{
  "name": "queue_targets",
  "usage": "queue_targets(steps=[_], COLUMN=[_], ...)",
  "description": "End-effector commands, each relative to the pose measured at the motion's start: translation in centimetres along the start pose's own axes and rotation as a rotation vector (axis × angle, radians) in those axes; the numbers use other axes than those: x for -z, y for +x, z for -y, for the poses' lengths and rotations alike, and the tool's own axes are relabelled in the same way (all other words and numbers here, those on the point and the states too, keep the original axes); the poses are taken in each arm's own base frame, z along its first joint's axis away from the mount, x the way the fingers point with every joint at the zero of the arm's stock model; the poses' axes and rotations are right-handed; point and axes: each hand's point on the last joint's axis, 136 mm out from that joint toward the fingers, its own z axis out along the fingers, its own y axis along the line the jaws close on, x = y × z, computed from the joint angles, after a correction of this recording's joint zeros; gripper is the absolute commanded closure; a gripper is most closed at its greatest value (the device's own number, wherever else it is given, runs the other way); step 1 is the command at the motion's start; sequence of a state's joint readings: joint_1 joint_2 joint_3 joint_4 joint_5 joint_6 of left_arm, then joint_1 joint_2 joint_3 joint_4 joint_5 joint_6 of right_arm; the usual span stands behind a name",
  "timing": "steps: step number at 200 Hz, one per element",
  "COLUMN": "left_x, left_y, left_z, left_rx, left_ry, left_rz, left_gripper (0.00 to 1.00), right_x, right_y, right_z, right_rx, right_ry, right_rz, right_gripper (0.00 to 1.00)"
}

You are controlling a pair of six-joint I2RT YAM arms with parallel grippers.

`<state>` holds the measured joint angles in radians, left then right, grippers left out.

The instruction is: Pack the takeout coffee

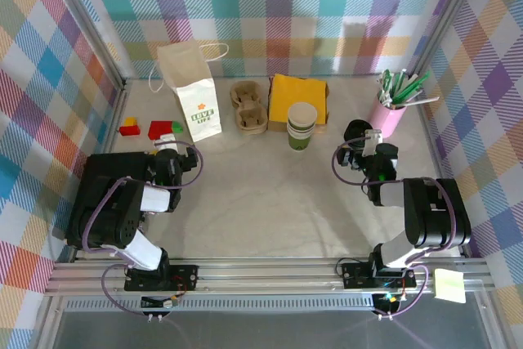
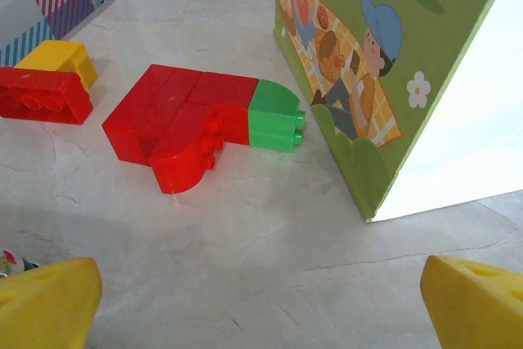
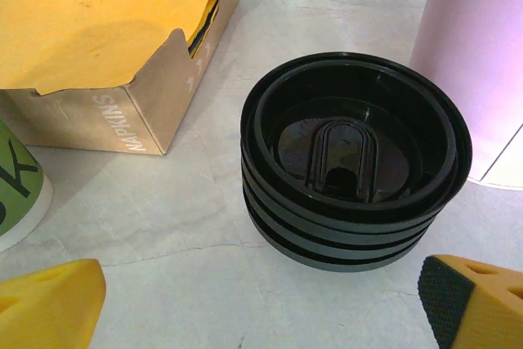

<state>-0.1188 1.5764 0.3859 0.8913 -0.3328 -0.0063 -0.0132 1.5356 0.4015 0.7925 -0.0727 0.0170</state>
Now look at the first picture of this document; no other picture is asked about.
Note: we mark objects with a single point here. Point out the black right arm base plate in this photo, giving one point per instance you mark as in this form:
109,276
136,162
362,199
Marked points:
355,275

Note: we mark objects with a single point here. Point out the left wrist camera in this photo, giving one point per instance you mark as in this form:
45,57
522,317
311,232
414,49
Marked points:
166,141

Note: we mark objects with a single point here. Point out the red and green toy block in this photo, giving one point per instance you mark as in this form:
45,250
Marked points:
157,130

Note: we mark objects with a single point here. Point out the small black connector board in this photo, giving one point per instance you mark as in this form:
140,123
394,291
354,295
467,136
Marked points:
386,302
155,303

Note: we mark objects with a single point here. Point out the aluminium mounting rail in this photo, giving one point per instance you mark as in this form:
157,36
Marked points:
261,279

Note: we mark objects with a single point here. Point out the pink straw holder cup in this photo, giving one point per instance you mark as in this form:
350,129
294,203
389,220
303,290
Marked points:
384,122

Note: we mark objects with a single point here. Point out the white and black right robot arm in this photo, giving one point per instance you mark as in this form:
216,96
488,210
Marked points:
429,210

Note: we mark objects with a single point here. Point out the white paper takeout bag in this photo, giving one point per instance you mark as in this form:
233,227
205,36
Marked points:
196,91

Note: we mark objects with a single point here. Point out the green straw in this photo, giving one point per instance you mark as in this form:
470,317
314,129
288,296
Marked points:
385,83
414,85
402,79

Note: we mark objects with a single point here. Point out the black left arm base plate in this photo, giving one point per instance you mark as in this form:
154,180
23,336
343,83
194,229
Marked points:
186,277

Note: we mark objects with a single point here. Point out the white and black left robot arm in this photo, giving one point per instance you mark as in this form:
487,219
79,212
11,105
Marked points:
153,200

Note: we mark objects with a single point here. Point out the stack of paper cups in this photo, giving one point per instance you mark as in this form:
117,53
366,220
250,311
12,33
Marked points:
301,138

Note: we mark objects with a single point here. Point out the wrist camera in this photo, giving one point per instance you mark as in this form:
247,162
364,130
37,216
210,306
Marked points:
166,141
372,142

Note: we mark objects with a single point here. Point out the perforated metal strip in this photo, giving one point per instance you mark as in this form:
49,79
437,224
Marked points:
261,304

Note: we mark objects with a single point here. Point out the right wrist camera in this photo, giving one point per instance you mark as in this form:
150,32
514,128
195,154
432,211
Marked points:
372,142

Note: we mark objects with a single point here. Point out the yellow-green sticky note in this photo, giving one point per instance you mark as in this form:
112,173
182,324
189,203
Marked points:
449,285

